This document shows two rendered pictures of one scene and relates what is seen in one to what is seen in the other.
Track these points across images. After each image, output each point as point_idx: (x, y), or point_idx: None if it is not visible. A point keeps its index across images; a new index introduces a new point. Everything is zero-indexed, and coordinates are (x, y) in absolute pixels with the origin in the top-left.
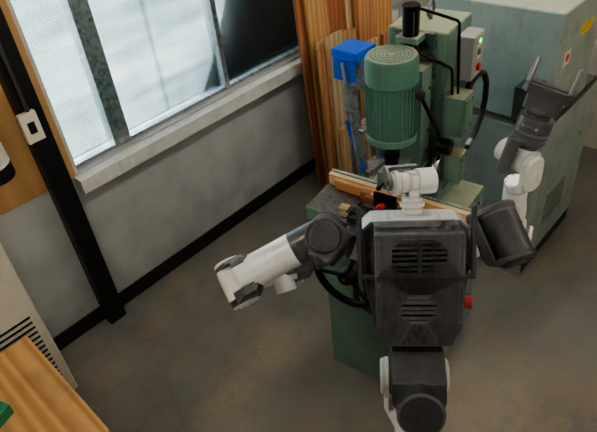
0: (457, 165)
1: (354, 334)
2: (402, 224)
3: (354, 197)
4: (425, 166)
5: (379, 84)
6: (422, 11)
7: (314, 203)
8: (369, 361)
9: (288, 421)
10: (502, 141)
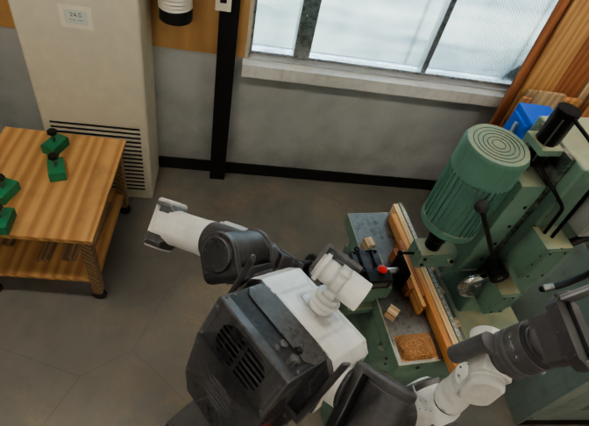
0: (494, 298)
1: None
2: (273, 310)
3: (391, 241)
4: (470, 272)
5: (457, 163)
6: None
7: (357, 217)
8: None
9: None
10: (486, 328)
